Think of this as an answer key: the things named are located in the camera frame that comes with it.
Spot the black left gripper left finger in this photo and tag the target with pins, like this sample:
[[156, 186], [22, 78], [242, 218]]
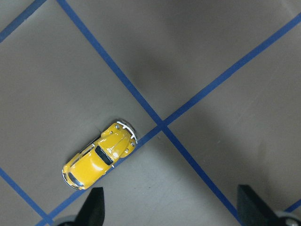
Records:
[[92, 211]]

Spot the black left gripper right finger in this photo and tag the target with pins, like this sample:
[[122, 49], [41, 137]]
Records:
[[252, 210]]

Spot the yellow beetle toy car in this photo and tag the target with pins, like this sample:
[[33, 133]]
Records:
[[89, 165]]

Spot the brown paper table cover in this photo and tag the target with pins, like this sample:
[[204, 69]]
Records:
[[212, 87]]

